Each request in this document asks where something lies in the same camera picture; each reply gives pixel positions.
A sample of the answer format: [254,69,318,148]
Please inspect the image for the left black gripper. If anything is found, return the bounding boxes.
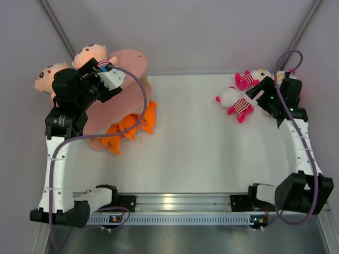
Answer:
[75,59,121,111]

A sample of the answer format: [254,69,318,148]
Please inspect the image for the boy plush black hair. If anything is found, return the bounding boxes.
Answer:
[34,62,68,103]

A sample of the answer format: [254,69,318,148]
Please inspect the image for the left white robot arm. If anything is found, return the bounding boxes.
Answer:
[30,58,126,228]

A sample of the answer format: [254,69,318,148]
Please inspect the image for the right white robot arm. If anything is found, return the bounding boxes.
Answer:
[246,77,334,215]

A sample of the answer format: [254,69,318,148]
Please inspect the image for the pink two-tier wooden shelf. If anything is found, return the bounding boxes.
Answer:
[83,49,153,135]

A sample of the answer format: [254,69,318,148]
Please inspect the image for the white pink plush back left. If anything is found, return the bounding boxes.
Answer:
[235,69,271,90]

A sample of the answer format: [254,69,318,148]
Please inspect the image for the white pink plush yellow glasses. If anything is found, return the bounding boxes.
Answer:
[271,69,302,99]

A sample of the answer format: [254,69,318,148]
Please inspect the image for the white pink plush face down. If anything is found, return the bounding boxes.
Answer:
[215,86,254,123]

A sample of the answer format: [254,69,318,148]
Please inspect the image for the orange plush toy middle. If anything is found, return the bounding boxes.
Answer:
[118,114,140,140]

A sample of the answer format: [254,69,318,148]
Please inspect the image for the orange plush toy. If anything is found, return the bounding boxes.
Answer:
[141,101,157,134]
[101,123,122,155]
[118,114,140,140]

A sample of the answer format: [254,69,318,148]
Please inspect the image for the orange plush toy left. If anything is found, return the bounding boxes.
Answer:
[101,123,122,155]

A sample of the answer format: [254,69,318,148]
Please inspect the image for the orange plush toy right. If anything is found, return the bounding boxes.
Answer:
[141,101,157,134]

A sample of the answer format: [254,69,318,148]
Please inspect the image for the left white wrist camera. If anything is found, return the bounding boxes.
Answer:
[97,65,126,91]

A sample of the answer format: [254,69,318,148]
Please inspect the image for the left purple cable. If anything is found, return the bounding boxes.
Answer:
[49,66,148,250]

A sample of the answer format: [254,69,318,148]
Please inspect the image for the purple cable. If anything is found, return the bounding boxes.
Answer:
[49,66,148,250]
[274,50,319,225]

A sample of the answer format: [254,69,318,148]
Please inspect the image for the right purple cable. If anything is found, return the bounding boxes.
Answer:
[274,50,319,225]

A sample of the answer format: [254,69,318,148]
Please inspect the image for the white slotted cable duct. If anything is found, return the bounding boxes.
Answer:
[87,213,267,226]

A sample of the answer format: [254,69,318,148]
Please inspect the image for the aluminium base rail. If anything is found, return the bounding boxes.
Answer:
[71,192,332,213]

